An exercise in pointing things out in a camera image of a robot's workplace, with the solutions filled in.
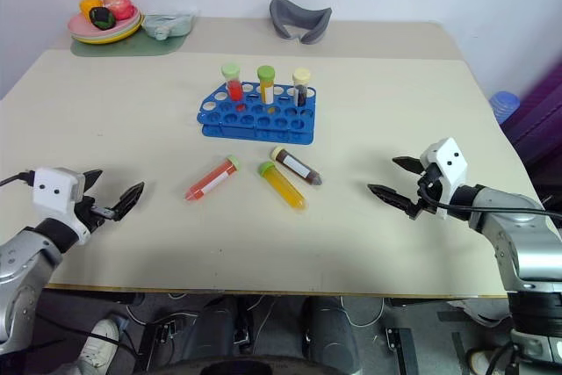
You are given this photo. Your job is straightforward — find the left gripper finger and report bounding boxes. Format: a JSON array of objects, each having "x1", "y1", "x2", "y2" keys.
[
  {"x1": 107, "y1": 181, "x2": 146, "y2": 221},
  {"x1": 83, "y1": 169, "x2": 104, "y2": 197}
]

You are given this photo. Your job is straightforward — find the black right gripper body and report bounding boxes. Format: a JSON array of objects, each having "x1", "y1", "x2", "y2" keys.
[{"x1": 406, "y1": 163, "x2": 443, "y2": 220}]

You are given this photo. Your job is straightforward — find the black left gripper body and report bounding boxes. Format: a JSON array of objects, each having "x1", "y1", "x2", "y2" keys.
[{"x1": 72, "y1": 194, "x2": 118, "y2": 236}]

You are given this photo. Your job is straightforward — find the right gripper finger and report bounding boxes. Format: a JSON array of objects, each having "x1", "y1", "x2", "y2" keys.
[
  {"x1": 366, "y1": 184, "x2": 416, "y2": 214},
  {"x1": 392, "y1": 155, "x2": 423, "y2": 177}
]

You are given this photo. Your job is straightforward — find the green cap orange tube front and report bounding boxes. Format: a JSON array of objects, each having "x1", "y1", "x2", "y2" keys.
[{"x1": 256, "y1": 161, "x2": 308, "y2": 211}]

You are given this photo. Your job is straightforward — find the green cap orange tube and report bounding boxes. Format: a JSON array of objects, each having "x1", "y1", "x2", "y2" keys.
[
  {"x1": 256, "y1": 161, "x2": 308, "y2": 211},
  {"x1": 256, "y1": 65, "x2": 277, "y2": 107}
]

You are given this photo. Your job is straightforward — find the blue test tube rack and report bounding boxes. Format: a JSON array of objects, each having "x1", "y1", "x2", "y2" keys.
[{"x1": 196, "y1": 81, "x2": 318, "y2": 146}]

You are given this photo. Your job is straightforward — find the green cap orange tube back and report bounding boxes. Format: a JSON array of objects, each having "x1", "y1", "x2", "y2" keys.
[{"x1": 256, "y1": 65, "x2": 277, "y2": 107}]

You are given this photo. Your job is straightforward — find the blue plastic bottle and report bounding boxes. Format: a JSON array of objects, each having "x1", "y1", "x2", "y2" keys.
[{"x1": 488, "y1": 90, "x2": 522, "y2": 125}]

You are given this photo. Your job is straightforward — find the white sneaker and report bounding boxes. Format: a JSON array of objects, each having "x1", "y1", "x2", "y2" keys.
[
  {"x1": 78, "y1": 317, "x2": 120, "y2": 371},
  {"x1": 465, "y1": 347, "x2": 500, "y2": 375}
]

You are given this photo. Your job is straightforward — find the dark purple upholstered object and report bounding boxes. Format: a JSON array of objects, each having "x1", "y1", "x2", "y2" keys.
[{"x1": 500, "y1": 56, "x2": 562, "y2": 191}]

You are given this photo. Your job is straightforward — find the green placemat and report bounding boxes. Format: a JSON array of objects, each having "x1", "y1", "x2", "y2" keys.
[{"x1": 70, "y1": 18, "x2": 194, "y2": 58}]

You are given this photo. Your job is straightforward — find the yellow plate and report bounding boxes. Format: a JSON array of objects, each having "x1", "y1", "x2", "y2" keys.
[{"x1": 73, "y1": 24, "x2": 144, "y2": 46}]

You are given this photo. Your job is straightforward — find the dark rounded shape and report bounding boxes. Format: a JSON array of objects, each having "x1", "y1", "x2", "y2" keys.
[
  {"x1": 186, "y1": 296, "x2": 247, "y2": 363},
  {"x1": 302, "y1": 296, "x2": 359, "y2": 375}
]

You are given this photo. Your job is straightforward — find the light green plate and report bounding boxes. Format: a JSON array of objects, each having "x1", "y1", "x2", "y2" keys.
[{"x1": 70, "y1": 18, "x2": 145, "y2": 41}]

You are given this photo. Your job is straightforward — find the pink plate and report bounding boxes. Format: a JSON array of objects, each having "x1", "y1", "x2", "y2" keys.
[{"x1": 67, "y1": 9, "x2": 142, "y2": 37}]

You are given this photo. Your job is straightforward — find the dark purple toy fruit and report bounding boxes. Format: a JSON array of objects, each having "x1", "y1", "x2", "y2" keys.
[{"x1": 88, "y1": 6, "x2": 117, "y2": 30}]

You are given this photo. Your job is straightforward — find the orange toy bell pepper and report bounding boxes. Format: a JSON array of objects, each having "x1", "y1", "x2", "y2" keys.
[{"x1": 79, "y1": 0, "x2": 106, "y2": 18}]

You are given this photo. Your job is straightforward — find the pink toy apple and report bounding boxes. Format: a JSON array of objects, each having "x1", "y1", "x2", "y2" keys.
[{"x1": 100, "y1": 0, "x2": 134, "y2": 20}]

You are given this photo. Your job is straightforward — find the grey foam face pad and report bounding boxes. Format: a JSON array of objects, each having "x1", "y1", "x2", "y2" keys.
[{"x1": 269, "y1": 0, "x2": 334, "y2": 46}]

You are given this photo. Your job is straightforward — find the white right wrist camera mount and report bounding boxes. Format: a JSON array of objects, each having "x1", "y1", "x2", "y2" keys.
[{"x1": 419, "y1": 137, "x2": 469, "y2": 221}]

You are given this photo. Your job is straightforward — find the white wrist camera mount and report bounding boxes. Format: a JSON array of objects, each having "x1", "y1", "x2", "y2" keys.
[
  {"x1": 419, "y1": 137, "x2": 469, "y2": 221},
  {"x1": 32, "y1": 167, "x2": 91, "y2": 247}
]

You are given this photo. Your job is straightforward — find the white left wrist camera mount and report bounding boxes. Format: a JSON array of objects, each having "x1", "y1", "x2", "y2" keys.
[{"x1": 32, "y1": 167, "x2": 91, "y2": 247}]

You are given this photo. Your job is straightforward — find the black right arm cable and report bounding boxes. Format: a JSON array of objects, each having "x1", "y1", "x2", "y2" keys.
[{"x1": 416, "y1": 175, "x2": 562, "y2": 218}]

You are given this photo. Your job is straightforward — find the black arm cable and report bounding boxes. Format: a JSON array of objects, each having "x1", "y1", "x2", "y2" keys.
[
  {"x1": 0, "y1": 170, "x2": 36, "y2": 187},
  {"x1": 416, "y1": 175, "x2": 562, "y2": 218}
]

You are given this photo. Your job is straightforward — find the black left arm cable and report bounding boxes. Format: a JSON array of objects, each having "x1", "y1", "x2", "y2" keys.
[{"x1": 0, "y1": 170, "x2": 36, "y2": 187}]

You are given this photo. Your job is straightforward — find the black metal floor bracket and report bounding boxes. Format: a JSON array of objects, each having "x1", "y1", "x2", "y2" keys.
[{"x1": 385, "y1": 326, "x2": 416, "y2": 375}]

